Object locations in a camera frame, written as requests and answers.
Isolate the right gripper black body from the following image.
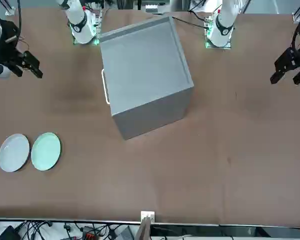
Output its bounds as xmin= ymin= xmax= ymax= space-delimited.
xmin=0 ymin=16 xmax=25 ymax=67

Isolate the gray wooden drawer white handle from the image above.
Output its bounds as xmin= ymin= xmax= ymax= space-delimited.
xmin=101 ymin=68 xmax=112 ymax=105

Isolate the white plate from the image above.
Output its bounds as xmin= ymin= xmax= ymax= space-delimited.
xmin=0 ymin=133 xmax=31 ymax=173

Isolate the green plate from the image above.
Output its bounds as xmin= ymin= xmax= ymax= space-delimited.
xmin=30 ymin=131 xmax=62 ymax=172

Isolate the gray cabinet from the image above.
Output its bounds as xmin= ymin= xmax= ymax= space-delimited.
xmin=98 ymin=14 xmax=195 ymax=141

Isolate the white power strip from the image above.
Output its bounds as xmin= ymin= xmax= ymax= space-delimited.
xmin=144 ymin=3 xmax=159 ymax=13

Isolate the black box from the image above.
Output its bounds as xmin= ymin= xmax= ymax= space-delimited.
xmin=0 ymin=225 xmax=21 ymax=240

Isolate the red terminal block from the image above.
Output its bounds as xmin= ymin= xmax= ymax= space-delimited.
xmin=81 ymin=226 xmax=97 ymax=240

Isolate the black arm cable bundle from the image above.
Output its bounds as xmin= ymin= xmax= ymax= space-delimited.
xmin=13 ymin=0 xmax=23 ymax=41
xmin=291 ymin=18 xmax=300 ymax=55

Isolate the metal post with bracket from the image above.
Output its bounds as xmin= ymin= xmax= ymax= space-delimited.
xmin=136 ymin=210 xmax=156 ymax=240

